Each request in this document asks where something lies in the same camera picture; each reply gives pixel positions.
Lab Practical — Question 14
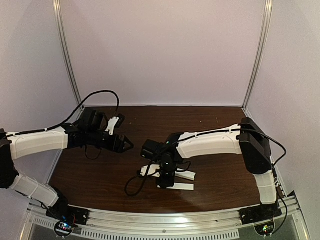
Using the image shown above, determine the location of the white remote control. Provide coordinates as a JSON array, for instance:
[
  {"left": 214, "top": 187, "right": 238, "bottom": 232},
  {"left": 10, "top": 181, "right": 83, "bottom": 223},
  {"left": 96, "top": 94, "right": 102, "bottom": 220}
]
[{"left": 157, "top": 183, "right": 195, "bottom": 191}]

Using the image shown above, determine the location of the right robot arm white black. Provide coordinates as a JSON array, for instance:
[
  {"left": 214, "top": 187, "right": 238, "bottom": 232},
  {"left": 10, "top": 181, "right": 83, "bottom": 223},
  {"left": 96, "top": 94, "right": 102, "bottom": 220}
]
[{"left": 139, "top": 117, "right": 277, "bottom": 206}]

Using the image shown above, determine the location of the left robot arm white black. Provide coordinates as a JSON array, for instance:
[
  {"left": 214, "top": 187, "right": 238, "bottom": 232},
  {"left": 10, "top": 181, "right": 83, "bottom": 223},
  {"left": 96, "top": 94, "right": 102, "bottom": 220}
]
[{"left": 0, "top": 108, "right": 134, "bottom": 208}]

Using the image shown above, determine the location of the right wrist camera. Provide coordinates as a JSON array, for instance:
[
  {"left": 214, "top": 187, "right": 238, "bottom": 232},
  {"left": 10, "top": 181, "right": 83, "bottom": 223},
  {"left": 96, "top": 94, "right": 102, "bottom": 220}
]
[{"left": 137, "top": 164, "right": 160, "bottom": 178}]

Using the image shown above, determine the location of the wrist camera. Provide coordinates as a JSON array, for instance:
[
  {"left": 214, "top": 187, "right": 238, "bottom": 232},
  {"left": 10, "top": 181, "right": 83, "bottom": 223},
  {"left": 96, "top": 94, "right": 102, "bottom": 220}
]
[
  {"left": 137, "top": 164, "right": 160, "bottom": 178},
  {"left": 104, "top": 114, "right": 126, "bottom": 136}
]

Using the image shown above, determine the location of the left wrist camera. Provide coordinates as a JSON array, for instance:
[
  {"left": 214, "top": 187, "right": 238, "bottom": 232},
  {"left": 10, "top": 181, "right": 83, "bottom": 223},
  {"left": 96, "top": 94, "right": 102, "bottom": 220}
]
[{"left": 104, "top": 114, "right": 126, "bottom": 136}]

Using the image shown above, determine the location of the left black braided cable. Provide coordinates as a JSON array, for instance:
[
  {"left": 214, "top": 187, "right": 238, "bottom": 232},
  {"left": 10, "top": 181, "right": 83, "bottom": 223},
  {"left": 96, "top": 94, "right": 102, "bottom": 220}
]
[{"left": 4, "top": 89, "right": 120, "bottom": 137}]

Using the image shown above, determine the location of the black braided cable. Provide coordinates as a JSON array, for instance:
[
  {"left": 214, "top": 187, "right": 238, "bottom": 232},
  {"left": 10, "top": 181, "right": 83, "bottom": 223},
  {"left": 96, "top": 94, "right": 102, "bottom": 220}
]
[
  {"left": 4, "top": 89, "right": 120, "bottom": 137},
  {"left": 124, "top": 126, "right": 287, "bottom": 198}
]

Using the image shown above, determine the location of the front aluminium rail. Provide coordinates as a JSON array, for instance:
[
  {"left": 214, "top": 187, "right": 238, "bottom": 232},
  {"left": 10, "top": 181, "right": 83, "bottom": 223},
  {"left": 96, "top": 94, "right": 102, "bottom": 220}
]
[{"left": 24, "top": 192, "right": 308, "bottom": 240}]

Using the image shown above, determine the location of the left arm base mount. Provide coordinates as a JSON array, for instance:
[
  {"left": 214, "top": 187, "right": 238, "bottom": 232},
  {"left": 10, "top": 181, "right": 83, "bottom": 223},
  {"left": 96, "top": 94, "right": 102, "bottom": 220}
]
[{"left": 43, "top": 205, "right": 90, "bottom": 239}]

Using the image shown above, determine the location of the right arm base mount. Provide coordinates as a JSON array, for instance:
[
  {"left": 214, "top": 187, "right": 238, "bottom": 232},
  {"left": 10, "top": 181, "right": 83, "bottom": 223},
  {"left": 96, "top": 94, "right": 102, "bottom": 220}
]
[{"left": 238, "top": 203, "right": 282, "bottom": 237}]

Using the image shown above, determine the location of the right black braided cable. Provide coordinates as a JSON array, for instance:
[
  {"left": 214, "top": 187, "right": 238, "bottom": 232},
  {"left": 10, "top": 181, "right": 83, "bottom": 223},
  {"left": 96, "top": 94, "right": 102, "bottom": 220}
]
[{"left": 124, "top": 126, "right": 287, "bottom": 198}]

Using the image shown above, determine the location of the right aluminium frame post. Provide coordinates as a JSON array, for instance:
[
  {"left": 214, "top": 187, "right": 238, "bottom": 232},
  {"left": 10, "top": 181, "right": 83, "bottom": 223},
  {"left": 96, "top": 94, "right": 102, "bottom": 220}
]
[{"left": 242, "top": 0, "right": 273, "bottom": 111}]

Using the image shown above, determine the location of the aluminium frame post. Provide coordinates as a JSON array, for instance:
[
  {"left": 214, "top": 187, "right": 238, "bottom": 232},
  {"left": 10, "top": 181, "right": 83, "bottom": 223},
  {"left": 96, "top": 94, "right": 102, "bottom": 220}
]
[
  {"left": 242, "top": 0, "right": 273, "bottom": 111},
  {"left": 52, "top": 0, "right": 82, "bottom": 105}
]

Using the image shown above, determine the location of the left aluminium frame post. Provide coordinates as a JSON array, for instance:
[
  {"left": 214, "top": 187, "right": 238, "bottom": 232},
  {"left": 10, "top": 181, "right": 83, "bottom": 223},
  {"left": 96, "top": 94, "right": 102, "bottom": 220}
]
[{"left": 52, "top": 0, "right": 82, "bottom": 105}]

